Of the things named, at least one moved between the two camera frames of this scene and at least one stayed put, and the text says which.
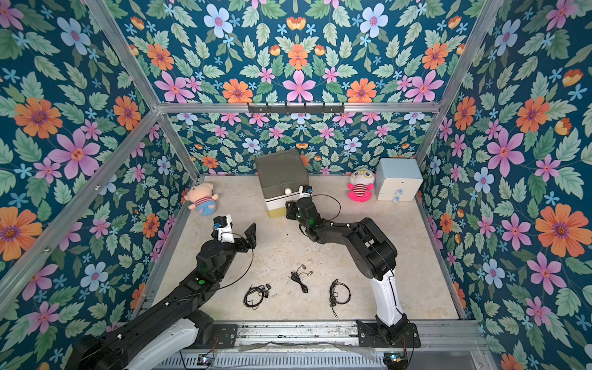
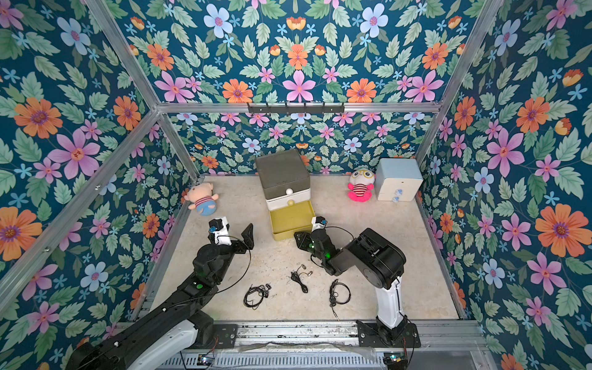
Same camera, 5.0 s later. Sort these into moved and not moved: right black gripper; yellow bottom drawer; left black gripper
Moved: yellow bottom drawer; right black gripper
Not moved: left black gripper
